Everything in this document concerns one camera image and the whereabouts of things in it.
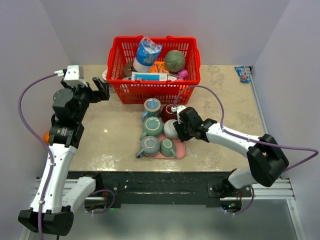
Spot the pink small box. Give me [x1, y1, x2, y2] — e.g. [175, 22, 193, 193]
[178, 69, 189, 80]

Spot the blue snack packet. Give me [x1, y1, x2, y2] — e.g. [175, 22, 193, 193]
[234, 66, 251, 83]

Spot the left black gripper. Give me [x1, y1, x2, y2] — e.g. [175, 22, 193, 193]
[61, 76, 109, 122]

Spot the purple cable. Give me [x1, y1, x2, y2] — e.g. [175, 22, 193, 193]
[17, 72, 62, 240]
[172, 85, 320, 174]

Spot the pink plastic tray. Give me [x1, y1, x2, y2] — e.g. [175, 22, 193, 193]
[157, 131, 186, 159]

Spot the orange package in basket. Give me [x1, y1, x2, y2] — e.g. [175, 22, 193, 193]
[150, 61, 168, 74]

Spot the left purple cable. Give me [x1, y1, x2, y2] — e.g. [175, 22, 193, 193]
[17, 72, 62, 240]

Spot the teal green mug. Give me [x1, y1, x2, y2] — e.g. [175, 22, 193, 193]
[140, 116, 164, 140]

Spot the grey blue mug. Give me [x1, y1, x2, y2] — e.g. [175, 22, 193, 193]
[135, 136, 161, 158]

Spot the light blue tall mug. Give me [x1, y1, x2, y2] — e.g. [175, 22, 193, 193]
[141, 98, 161, 122]

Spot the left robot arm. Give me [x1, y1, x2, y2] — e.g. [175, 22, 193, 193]
[18, 77, 115, 239]

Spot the dark red mug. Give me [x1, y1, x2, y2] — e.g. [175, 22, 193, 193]
[160, 104, 178, 123]

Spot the blue white paper towel roll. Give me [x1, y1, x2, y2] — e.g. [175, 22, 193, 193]
[133, 36, 163, 73]

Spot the white blue flat box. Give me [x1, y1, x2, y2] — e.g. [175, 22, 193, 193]
[131, 72, 168, 82]

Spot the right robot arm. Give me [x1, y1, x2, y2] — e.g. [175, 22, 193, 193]
[171, 106, 289, 198]

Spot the red plastic shopping basket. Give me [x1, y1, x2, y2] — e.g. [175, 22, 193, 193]
[106, 35, 201, 105]

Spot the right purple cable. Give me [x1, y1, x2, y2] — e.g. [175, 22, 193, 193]
[172, 85, 320, 174]

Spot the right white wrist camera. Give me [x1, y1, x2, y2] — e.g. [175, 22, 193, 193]
[171, 105, 186, 124]

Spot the black labelled paper roll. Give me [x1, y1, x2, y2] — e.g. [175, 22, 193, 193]
[101, 69, 116, 93]

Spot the small green mug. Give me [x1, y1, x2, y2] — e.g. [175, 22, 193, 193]
[160, 139, 177, 158]

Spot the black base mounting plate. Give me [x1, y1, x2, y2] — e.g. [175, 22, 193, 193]
[67, 171, 252, 211]

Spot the white speckled mug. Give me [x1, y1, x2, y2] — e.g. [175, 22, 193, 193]
[163, 119, 178, 140]

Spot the green netted melon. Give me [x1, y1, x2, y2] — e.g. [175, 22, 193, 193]
[164, 49, 186, 73]

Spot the orange fruit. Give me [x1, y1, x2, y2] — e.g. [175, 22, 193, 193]
[43, 132, 50, 145]

